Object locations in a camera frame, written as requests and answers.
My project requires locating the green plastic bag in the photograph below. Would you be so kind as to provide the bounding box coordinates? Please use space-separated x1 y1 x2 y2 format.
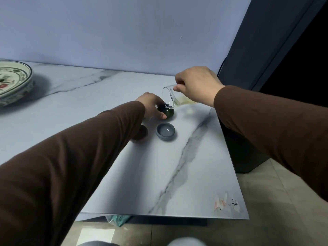
105 215 133 227

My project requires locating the dark cabinet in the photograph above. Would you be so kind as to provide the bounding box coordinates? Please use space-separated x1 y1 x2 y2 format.
216 0 328 174

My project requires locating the person's right forearm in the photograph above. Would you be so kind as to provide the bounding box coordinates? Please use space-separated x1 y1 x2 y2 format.
213 85 328 203

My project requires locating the person's left hand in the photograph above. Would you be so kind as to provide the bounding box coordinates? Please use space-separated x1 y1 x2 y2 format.
135 92 167 120

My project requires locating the dark brown tea cup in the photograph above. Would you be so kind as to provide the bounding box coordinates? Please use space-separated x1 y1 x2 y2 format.
131 124 149 144

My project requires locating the grey blue tea cup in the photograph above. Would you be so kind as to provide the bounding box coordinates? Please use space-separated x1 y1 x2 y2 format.
156 123 176 141

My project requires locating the person's grey knee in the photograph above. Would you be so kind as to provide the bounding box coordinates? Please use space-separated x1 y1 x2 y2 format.
167 237 207 246

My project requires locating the torn white sticker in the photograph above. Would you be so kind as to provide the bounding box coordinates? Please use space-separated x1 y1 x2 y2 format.
214 192 242 213

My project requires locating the person's right hand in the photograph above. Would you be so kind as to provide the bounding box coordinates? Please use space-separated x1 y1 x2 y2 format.
173 66 226 108

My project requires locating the dark green tea cup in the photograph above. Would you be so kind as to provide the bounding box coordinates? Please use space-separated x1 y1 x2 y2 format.
156 102 175 119

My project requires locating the clear glass pitcher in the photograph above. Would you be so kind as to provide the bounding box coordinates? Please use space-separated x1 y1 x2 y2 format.
162 84 198 109

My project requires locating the person's left forearm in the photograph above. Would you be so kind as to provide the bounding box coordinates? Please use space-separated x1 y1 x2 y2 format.
0 100 146 246

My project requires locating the painted ceramic bowl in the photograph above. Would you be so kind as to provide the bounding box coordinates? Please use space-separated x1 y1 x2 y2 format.
0 60 35 107

